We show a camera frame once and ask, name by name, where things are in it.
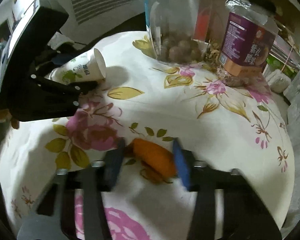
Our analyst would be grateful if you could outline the white paper cup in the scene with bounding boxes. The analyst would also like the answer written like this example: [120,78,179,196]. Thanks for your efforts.
[47,48,106,85]

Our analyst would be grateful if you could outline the orange peel piece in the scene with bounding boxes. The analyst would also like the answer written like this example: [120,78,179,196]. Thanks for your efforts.
[125,138,177,184]

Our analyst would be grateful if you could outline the floral tablecloth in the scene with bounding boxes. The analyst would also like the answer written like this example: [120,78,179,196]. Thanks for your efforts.
[0,31,294,233]

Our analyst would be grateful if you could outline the grey striped sofa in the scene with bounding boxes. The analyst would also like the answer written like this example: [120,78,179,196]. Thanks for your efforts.
[55,0,145,44]

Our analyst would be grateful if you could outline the white lace curtain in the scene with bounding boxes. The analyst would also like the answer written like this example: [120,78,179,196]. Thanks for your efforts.
[281,70,300,237]

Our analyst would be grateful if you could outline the white fluffy cushion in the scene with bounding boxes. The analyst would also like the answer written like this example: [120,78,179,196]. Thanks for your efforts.
[266,69,291,94]

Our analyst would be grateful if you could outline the clear jar with nuts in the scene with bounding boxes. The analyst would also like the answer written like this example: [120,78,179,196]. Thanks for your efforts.
[145,0,212,64]

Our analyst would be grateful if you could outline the stack of magazines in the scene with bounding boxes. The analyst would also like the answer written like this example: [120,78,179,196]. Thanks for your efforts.
[263,20,300,80]

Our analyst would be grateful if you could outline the purple label snack jar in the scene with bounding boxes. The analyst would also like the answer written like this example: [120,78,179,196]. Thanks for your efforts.
[217,0,279,87]

